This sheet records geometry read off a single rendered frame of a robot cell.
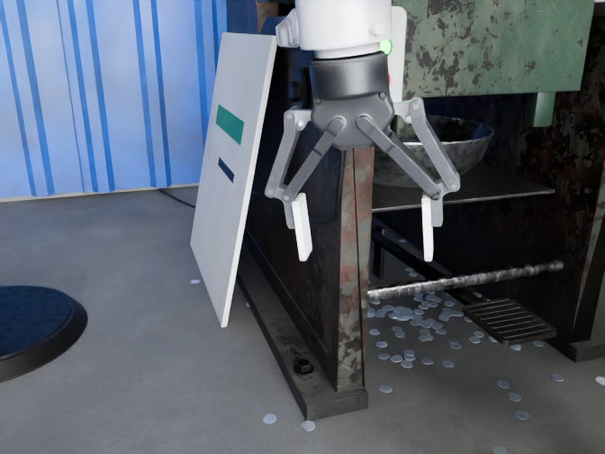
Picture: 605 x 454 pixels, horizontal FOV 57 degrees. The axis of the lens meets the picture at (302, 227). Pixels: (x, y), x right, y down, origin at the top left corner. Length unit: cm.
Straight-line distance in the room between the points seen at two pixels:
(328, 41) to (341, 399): 61
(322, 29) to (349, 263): 43
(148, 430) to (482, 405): 55
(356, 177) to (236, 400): 44
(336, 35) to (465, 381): 73
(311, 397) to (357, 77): 58
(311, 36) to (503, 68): 51
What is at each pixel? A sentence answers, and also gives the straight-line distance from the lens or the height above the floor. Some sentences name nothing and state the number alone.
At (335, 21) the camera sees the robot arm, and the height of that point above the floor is 61.
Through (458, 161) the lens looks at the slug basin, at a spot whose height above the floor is 37.
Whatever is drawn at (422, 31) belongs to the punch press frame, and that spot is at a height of 60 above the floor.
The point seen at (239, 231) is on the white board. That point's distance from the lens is 113.
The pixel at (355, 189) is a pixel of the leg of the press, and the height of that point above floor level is 38.
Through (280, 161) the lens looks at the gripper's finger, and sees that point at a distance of 58.
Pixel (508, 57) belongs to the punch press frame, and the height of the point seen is 56.
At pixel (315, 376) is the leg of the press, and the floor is 3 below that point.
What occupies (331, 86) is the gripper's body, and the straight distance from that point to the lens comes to 52.
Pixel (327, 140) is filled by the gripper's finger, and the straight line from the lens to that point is 56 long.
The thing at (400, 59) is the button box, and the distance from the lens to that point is 75.
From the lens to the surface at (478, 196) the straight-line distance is 106.
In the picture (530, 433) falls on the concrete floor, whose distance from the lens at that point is 100.
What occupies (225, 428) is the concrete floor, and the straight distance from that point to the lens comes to 95.
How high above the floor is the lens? 61
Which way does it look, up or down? 20 degrees down
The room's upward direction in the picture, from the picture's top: straight up
